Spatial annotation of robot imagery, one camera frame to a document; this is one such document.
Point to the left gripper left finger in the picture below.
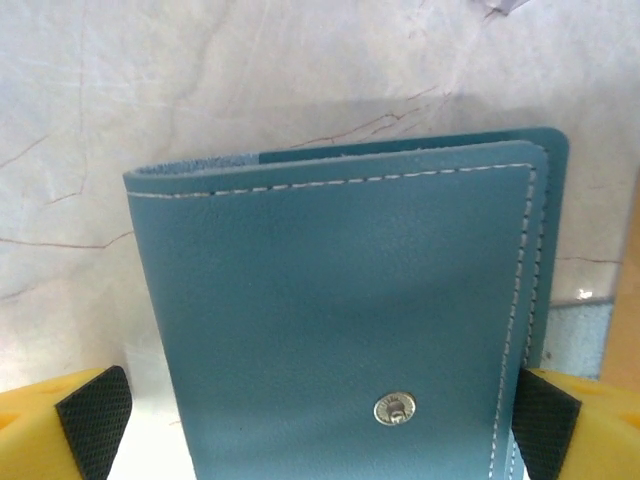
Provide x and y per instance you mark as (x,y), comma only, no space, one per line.
(50,430)

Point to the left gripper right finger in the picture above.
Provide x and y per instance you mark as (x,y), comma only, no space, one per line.
(590,430)

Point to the blue leather card holder wallet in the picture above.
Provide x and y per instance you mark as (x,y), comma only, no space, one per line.
(325,300)

